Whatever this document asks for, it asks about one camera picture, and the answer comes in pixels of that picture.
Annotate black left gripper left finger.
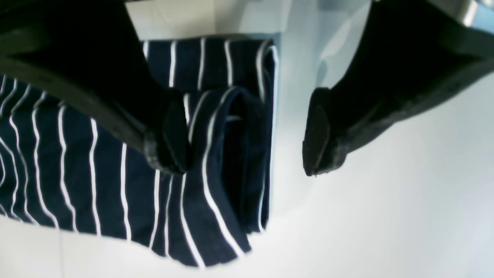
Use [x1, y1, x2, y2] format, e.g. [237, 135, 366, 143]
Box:
[1, 0, 190, 175]

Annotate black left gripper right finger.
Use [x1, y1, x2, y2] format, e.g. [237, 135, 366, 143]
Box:
[302, 0, 494, 176]

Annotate navy white striped T-shirt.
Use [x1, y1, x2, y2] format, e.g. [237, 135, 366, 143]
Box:
[0, 37, 278, 268]

